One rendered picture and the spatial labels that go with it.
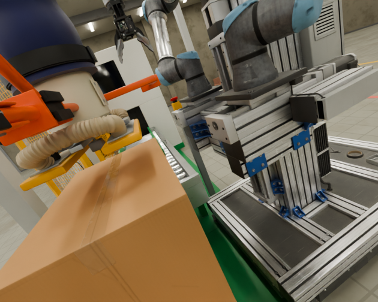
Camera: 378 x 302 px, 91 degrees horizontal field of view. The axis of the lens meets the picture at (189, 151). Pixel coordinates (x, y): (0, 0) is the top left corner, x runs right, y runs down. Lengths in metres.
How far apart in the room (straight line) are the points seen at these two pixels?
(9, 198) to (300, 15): 2.10
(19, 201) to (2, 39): 1.60
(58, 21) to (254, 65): 0.53
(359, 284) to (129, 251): 1.14
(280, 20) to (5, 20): 0.63
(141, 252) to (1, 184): 1.71
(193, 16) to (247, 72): 12.59
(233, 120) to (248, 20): 0.28
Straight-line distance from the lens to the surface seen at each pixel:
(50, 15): 0.61
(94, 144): 0.64
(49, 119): 0.36
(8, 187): 2.04
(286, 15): 0.62
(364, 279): 1.37
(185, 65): 1.11
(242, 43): 0.67
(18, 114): 0.32
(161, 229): 0.41
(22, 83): 0.45
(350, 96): 0.76
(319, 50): 1.09
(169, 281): 0.51
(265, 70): 0.67
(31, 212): 2.08
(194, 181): 1.14
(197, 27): 13.10
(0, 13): 0.61
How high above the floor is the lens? 1.14
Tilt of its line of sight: 20 degrees down
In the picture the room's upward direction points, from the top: 23 degrees counter-clockwise
